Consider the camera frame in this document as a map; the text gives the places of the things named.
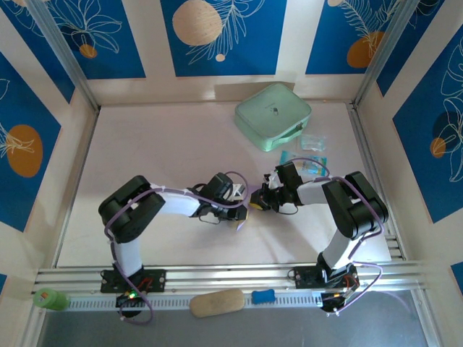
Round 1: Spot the aluminium side rail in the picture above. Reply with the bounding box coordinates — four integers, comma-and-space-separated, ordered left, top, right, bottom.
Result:
347, 103, 407, 261
52, 108, 101, 269

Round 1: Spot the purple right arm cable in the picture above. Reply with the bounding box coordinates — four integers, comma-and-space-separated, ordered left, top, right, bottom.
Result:
287, 158, 386, 315

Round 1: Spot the blue bone-shaped block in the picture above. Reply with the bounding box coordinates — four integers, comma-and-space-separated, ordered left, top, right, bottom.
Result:
251, 288, 276, 304

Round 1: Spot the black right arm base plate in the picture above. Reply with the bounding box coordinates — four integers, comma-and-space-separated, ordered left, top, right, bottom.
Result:
293, 265, 359, 290

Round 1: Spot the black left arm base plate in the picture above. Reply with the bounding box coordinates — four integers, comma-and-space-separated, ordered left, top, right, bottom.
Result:
100, 269, 167, 294

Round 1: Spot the blue snack packet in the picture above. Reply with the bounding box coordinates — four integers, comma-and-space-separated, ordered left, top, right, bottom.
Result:
279, 150, 328, 178

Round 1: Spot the long aluminium mounting rail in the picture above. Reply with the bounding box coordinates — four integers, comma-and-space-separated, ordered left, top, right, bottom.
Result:
34, 260, 433, 294

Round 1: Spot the black left controller board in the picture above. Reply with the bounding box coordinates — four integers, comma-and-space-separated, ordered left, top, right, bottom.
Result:
115, 291, 146, 310

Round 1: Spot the grey slotted cable duct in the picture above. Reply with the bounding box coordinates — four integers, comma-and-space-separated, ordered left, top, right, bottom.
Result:
67, 291, 325, 312

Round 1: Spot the purple paper sheet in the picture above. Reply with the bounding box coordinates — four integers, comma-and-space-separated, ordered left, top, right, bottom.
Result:
234, 184, 261, 232

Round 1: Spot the beige oval case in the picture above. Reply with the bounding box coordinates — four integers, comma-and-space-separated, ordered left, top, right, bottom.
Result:
189, 288, 246, 318

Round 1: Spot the black right controller board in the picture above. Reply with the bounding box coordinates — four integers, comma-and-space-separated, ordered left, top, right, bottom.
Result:
320, 291, 350, 314

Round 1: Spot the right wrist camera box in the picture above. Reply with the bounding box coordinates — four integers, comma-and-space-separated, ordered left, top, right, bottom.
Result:
263, 170, 284, 189

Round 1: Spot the green bottle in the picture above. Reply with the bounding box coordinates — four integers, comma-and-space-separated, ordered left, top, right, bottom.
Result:
32, 287, 72, 312

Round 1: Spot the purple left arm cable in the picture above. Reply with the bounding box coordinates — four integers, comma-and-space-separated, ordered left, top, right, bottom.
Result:
104, 170, 250, 325

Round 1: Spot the mint green zipper pouch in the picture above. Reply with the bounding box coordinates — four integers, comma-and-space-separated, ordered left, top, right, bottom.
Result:
234, 82, 313, 153

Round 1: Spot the clear plastic packet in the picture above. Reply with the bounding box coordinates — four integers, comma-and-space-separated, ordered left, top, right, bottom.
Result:
299, 133, 328, 151

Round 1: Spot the aluminium frame post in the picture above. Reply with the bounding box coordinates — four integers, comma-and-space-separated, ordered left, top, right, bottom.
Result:
351, 0, 425, 109
25, 0, 101, 111

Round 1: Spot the black controller board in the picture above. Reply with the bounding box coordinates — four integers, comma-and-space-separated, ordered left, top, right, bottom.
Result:
115, 291, 146, 310
320, 291, 350, 314

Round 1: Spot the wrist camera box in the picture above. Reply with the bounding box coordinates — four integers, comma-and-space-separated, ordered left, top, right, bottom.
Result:
263, 170, 284, 189
229, 183, 247, 202

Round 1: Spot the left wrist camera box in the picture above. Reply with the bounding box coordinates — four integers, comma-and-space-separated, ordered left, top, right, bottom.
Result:
229, 183, 247, 202

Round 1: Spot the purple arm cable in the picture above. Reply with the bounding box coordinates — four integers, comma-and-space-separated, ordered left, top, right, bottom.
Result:
287, 158, 386, 315
104, 170, 250, 325

